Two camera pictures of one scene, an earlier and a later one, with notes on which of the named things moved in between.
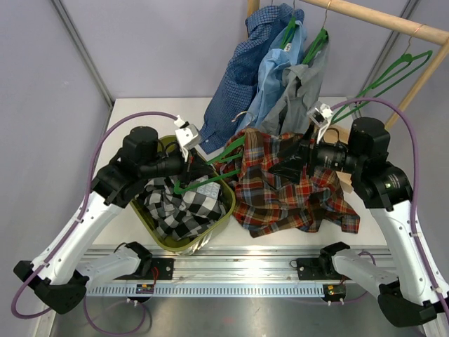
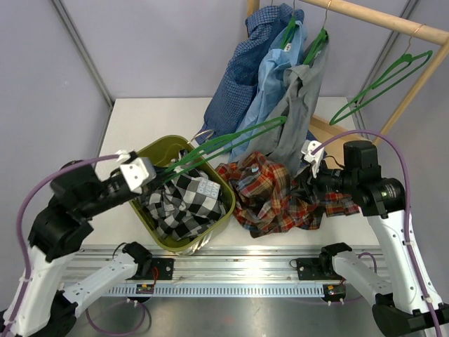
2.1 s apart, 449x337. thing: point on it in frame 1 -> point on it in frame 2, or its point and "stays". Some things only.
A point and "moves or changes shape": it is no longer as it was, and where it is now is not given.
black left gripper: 195,168 -> 156,183
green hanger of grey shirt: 322,38 stays
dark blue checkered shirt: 266,26 stays
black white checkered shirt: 182,215 stays
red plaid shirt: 265,201 moves or changes shape
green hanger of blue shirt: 291,29 stays
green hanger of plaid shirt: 221,157 -> 219,147
